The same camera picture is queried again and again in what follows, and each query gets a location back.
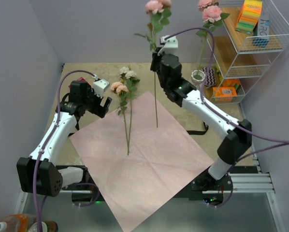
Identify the blue white tall box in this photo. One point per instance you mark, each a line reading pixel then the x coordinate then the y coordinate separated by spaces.
pixel 262 31

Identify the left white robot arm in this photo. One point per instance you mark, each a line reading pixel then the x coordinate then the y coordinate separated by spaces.
pixel 38 173

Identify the pink rose stem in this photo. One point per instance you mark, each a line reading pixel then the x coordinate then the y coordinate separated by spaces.
pixel 212 17
pixel 159 12

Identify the pink wrapping paper sheet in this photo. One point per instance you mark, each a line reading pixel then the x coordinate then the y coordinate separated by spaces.
pixel 139 161

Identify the orange box on shelf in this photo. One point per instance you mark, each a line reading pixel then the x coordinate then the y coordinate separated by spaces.
pixel 224 94

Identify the white rose stem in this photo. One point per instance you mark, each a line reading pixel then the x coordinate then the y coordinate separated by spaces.
pixel 129 78

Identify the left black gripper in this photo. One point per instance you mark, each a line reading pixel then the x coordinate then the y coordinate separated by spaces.
pixel 104 108

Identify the aluminium rail frame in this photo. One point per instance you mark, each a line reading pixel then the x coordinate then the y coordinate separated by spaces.
pixel 249 208

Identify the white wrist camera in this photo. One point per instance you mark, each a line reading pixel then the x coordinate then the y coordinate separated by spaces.
pixel 99 87
pixel 168 44

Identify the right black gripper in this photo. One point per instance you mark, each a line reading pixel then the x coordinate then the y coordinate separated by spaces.
pixel 156 58

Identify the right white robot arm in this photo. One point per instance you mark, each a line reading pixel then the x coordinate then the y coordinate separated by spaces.
pixel 235 136

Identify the peach rose stem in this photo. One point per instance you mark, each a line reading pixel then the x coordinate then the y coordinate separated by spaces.
pixel 122 93

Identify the colourful sponge pack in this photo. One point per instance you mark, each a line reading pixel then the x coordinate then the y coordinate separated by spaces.
pixel 248 16

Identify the white wire shelf rack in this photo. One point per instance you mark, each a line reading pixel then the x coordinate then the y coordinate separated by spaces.
pixel 235 55

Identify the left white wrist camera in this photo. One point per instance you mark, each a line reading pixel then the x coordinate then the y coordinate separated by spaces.
pixel 99 87

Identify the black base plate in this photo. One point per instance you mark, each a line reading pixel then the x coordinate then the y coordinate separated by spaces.
pixel 197 190

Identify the orange green sponge pack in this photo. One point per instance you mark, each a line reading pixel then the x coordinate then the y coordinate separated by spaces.
pixel 231 83

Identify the white ribbed vase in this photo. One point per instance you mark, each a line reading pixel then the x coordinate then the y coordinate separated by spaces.
pixel 197 77

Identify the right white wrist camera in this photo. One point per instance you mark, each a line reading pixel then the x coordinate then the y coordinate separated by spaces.
pixel 168 44

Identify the orange juice bottle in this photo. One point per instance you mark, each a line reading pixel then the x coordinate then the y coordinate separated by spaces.
pixel 17 223

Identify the metal tin can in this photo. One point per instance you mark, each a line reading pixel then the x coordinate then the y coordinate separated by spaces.
pixel 47 226

